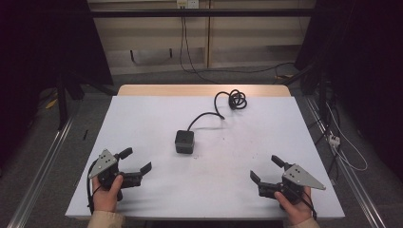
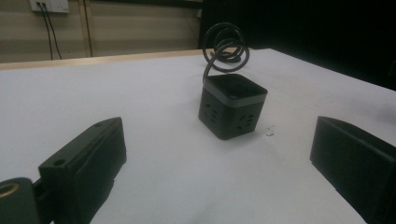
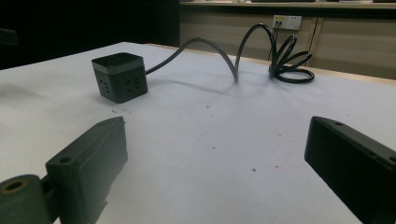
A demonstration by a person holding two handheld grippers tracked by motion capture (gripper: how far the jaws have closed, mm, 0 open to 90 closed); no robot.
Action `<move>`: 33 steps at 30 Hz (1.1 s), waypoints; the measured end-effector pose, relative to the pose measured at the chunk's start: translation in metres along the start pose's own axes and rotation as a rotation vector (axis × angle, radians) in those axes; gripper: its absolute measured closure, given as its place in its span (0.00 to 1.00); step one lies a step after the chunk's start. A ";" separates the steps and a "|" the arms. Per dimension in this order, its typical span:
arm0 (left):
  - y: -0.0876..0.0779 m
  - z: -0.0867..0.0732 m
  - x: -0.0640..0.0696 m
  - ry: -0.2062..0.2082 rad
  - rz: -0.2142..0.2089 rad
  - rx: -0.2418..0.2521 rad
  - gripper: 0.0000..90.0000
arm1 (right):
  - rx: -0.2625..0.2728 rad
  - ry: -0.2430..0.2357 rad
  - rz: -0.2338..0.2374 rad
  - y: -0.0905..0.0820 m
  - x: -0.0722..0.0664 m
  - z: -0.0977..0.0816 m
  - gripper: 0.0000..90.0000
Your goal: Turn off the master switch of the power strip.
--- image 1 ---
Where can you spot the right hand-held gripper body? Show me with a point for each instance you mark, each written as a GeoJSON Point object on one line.
{"type": "Point", "coordinates": [299, 177]}

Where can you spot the black horizontal bar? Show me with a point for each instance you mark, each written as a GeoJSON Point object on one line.
{"type": "Point", "coordinates": [202, 13]}

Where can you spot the person's right hand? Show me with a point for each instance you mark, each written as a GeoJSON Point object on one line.
{"type": "Point", "coordinates": [297, 212]}

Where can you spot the person's left hand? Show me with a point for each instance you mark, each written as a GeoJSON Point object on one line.
{"type": "Point", "coordinates": [106, 199]}

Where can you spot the white wall socket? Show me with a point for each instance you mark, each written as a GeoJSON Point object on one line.
{"type": "Point", "coordinates": [188, 3]}

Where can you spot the aluminium floor rail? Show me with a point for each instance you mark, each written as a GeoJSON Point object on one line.
{"type": "Point", "coordinates": [351, 177]}
{"type": "Point", "coordinates": [41, 167]}

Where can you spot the wooden table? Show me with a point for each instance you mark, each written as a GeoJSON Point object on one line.
{"type": "Point", "coordinates": [190, 90]}

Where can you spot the yellow floor tape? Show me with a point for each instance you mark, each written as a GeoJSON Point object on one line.
{"type": "Point", "coordinates": [51, 103]}

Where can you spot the white power strip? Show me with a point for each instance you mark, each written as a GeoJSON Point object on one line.
{"type": "Point", "coordinates": [334, 140]}

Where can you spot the black cube power adapter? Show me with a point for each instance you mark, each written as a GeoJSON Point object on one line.
{"type": "Point", "coordinates": [184, 141]}

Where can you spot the white table cover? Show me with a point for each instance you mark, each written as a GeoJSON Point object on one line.
{"type": "Point", "coordinates": [206, 186]}

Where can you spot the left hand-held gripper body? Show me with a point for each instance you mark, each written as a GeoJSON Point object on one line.
{"type": "Point", "coordinates": [106, 163]}

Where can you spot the black curtain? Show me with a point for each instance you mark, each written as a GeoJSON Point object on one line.
{"type": "Point", "coordinates": [38, 47]}
{"type": "Point", "coordinates": [364, 63]}

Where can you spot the black metal stand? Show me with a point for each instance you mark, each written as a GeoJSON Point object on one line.
{"type": "Point", "coordinates": [62, 104]}

